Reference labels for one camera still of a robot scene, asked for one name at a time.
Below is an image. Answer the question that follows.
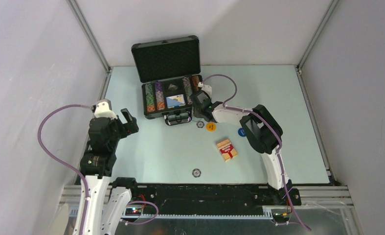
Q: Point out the black poker set case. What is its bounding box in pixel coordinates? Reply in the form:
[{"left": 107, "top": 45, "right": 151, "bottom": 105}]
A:
[{"left": 131, "top": 35, "right": 203, "bottom": 126}]

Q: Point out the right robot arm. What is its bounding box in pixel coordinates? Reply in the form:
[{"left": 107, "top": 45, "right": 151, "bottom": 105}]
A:
[{"left": 191, "top": 91, "right": 292, "bottom": 205}]

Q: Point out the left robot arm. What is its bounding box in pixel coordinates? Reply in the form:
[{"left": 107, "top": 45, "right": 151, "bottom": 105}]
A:
[{"left": 73, "top": 107, "right": 139, "bottom": 235}]

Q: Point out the poker chip near disc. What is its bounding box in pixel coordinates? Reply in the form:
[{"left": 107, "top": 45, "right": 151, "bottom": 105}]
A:
[{"left": 196, "top": 121, "right": 205, "bottom": 128}]

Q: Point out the orange round button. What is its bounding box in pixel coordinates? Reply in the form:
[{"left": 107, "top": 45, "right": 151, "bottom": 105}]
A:
[{"left": 206, "top": 122, "right": 216, "bottom": 132}]

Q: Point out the blue round button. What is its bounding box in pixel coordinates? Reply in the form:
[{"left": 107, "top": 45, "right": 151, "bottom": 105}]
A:
[{"left": 238, "top": 128, "right": 246, "bottom": 137}]

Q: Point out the red playing card box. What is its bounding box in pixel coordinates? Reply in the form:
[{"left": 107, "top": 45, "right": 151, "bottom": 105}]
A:
[{"left": 216, "top": 139, "right": 238, "bottom": 162}]

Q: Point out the poker chip front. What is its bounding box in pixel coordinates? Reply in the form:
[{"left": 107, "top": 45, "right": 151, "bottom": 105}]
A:
[{"left": 192, "top": 168, "right": 202, "bottom": 178}]

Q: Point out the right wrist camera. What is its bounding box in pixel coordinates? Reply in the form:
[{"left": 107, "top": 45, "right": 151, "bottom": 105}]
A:
[{"left": 198, "top": 82, "right": 212, "bottom": 97}]

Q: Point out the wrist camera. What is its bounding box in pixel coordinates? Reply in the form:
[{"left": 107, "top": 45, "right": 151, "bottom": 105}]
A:
[
  {"left": 198, "top": 82, "right": 212, "bottom": 97},
  {"left": 94, "top": 99, "right": 118, "bottom": 119}
]

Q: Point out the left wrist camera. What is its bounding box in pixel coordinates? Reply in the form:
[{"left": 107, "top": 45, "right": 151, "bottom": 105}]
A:
[{"left": 94, "top": 99, "right": 118, "bottom": 119}]

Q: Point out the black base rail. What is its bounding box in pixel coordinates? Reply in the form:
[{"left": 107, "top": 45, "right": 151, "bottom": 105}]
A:
[{"left": 113, "top": 183, "right": 301, "bottom": 216}]

